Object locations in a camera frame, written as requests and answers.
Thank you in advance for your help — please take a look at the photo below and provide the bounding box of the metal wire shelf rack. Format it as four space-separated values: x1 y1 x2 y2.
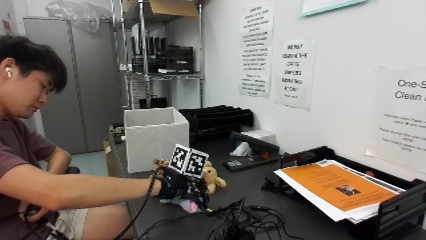
110 0 206 110

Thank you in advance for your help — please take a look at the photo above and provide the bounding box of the black paper tray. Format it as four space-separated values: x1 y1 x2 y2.
259 145 426 240

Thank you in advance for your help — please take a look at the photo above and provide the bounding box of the brown cardboard box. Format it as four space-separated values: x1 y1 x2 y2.
122 0 199 18

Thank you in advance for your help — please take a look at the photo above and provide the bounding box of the short wide paper notice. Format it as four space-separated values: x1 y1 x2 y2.
272 39 316 111

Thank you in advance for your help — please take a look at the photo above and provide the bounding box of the row of black devices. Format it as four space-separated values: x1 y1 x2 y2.
129 23 195 75

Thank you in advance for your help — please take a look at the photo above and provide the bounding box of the large laminated paper notice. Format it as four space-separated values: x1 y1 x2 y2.
364 65 426 174

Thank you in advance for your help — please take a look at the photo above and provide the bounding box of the pink and blue soft toy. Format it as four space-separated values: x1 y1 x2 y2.
158 197 203 214

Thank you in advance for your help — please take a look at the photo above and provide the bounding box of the small brown spotted toy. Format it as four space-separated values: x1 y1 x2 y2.
151 158 170 170

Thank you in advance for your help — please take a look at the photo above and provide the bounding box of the white fabric storage box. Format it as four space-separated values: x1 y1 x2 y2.
122 106 191 174

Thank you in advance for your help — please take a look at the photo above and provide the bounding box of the teal edged white board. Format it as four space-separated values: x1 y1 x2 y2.
300 0 370 17

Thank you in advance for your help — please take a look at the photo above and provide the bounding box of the small white box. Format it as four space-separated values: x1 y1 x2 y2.
239 129 278 146

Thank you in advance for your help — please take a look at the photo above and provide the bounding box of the tangle of black cables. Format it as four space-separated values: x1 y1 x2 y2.
145 197 307 240

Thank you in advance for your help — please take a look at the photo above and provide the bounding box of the white cube of black markers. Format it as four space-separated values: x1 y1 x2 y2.
167 143 210 179

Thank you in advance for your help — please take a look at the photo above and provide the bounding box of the black glove cable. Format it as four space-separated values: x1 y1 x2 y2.
111 168 165 240

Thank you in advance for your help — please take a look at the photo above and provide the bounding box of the clear plastic bag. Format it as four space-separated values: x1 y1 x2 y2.
43 0 113 34

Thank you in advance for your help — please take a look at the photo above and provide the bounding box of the grey metal cabinet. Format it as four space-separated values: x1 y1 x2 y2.
22 16 127 155

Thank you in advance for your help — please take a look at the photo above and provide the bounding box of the tall narrow paper notice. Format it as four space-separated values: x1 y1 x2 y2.
238 2 275 98

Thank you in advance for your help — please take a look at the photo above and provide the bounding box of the stack of white papers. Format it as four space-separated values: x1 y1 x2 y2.
272 159 405 224

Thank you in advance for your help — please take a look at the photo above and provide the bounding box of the the person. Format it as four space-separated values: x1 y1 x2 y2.
0 34 134 240

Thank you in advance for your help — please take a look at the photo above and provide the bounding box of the yellow teddy bear soft toy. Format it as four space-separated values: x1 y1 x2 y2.
200 161 227 195

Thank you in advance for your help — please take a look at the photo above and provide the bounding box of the crumpled white tissue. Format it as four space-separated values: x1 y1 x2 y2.
228 141 252 158

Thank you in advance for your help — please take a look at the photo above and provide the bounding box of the orange printed sheet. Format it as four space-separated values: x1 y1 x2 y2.
280 163 399 212

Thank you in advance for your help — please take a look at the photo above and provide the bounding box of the black slotted file organiser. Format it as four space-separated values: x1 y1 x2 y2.
177 104 255 141

